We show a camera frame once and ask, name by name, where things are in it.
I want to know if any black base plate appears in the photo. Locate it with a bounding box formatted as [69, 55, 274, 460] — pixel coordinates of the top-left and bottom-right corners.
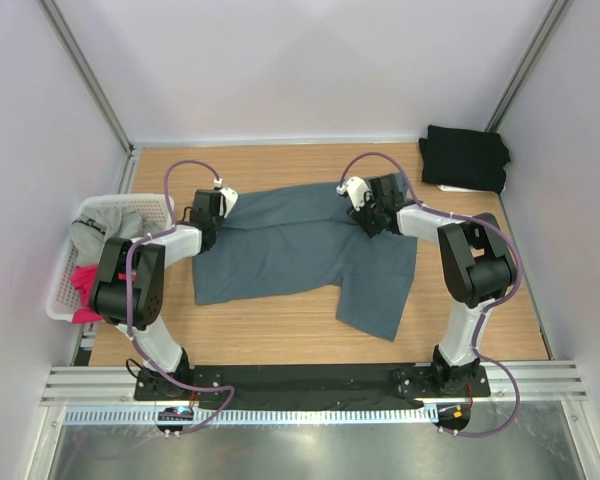
[128, 363, 491, 411]

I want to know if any grey t-shirt in basket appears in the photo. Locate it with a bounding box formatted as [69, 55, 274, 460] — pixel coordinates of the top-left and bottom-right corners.
[70, 207, 157, 267]

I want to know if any pink t-shirt in basket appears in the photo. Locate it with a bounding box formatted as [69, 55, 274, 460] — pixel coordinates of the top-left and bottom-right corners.
[71, 265, 127, 325]

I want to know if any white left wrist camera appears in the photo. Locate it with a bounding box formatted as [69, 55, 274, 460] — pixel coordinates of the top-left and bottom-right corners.
[214, 177, 239, 219]

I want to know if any blue-grey t-shirt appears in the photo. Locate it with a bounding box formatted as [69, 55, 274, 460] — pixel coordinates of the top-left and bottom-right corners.
[192, 183, 417, 341]

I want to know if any folded black t-shirt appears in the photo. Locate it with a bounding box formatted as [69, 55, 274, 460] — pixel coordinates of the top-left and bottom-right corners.
[418, 125, 511, 194]

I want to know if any slotted cable duct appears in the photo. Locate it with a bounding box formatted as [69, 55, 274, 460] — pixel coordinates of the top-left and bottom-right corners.
[64, 404, 438, 427]

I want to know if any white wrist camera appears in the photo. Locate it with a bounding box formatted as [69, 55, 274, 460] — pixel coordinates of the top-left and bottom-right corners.
[214, 177, 239, 219]
[336, 176, 373, 211]

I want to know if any white plastic basket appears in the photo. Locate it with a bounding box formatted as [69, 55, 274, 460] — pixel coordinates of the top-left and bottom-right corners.
[45, 193, 175, 323]

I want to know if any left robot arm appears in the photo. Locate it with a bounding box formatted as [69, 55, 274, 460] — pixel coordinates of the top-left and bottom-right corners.
[89, 186, 238, 400]

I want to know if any aluminium frame rail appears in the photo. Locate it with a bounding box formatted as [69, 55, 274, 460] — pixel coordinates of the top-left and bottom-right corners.
[41, 361, 587, 411]

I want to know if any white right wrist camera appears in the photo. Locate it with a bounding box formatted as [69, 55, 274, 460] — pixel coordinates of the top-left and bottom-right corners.
[336, 176, 373, 211]

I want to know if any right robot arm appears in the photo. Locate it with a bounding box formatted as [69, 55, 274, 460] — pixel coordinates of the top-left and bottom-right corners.
[336, 175, 518, 396]

